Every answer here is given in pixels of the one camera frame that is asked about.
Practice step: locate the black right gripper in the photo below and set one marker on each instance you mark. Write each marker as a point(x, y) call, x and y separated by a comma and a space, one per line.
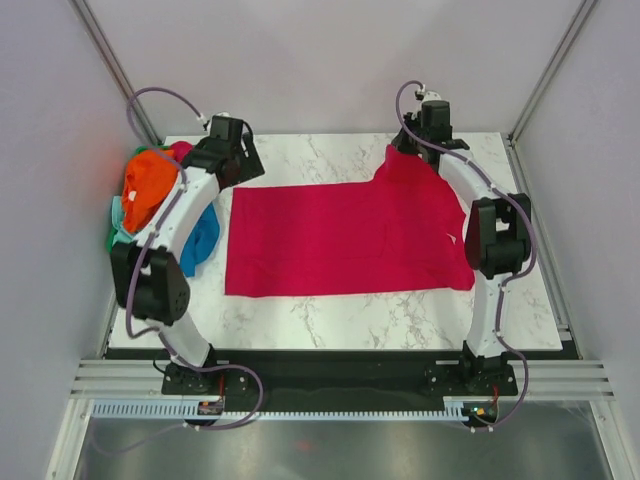
point(400, 144)

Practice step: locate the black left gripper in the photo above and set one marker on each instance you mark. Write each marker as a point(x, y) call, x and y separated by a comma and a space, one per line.
point(251, 166)

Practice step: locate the magenta t shirt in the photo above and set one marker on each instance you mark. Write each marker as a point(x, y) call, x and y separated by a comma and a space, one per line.
point(180, 150)
point(399, 231)

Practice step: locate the green plastic basket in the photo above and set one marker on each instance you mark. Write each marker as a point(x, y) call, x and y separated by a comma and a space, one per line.
point(127, 218)

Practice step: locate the orange t shirt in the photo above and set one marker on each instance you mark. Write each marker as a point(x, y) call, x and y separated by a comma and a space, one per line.
point(162, 178)

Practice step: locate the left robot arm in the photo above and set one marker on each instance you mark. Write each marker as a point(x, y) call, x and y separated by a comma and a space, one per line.
point(149, 283)

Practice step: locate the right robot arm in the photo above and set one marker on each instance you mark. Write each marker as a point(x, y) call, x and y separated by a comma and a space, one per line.
point(499, 243)

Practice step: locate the blue t shirt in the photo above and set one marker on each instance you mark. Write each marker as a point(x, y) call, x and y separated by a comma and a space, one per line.
point(201, 242)

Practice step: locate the light teal t shirt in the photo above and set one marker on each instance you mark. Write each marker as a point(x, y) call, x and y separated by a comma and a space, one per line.
point(118, 231)

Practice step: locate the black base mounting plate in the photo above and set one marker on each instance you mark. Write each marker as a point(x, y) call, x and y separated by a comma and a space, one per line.
point(341, 379)

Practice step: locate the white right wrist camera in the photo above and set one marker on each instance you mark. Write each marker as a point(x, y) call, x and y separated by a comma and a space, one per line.
point(427, 94)

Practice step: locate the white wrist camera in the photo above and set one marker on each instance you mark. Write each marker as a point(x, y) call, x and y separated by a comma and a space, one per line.
point(427, 94)
point(204, 120)

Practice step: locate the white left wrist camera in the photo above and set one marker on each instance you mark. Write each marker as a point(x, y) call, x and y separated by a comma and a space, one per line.
point(204, 120)

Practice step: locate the right aluminium corner post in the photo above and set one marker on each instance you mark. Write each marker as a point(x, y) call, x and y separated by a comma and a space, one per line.
point(553, 66)

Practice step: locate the aluminium corner post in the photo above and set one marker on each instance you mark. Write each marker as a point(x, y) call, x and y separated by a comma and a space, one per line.
point(553, 66)
point(95, 32)

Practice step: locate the left aluminium corner post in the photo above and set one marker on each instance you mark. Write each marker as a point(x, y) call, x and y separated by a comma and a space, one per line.
point(95, 32)

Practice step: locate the right side aluminium rail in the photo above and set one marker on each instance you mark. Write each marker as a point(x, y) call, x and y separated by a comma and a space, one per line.
point(545, 261)

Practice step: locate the white slotted cable duct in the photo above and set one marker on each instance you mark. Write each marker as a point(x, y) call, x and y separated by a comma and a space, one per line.
point(193, 409)

